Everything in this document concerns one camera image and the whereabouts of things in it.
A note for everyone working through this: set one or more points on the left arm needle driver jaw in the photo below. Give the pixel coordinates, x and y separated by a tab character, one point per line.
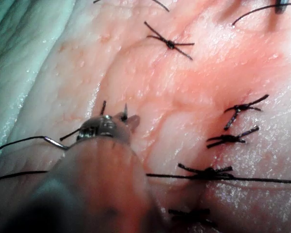
134	123

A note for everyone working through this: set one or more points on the left arm needle driver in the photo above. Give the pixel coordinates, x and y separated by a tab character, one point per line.
104	127

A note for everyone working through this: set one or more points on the right arm needle driver jaw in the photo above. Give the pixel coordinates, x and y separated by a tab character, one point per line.
282	6

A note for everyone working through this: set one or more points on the curved steel needle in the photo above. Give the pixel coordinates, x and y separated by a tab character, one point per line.
55	143

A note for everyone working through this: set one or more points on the black thread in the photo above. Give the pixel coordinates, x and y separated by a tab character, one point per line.
269	180

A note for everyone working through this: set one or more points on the dark left arm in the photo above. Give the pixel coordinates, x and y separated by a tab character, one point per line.
99	184

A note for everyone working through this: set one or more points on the tissue pad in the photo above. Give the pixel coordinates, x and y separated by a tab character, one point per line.
184	97

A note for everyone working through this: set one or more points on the black stitching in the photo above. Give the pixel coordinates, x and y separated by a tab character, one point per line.
208	172
169	44

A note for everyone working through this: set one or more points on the blue-green cloth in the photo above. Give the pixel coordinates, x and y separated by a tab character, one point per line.
12	21

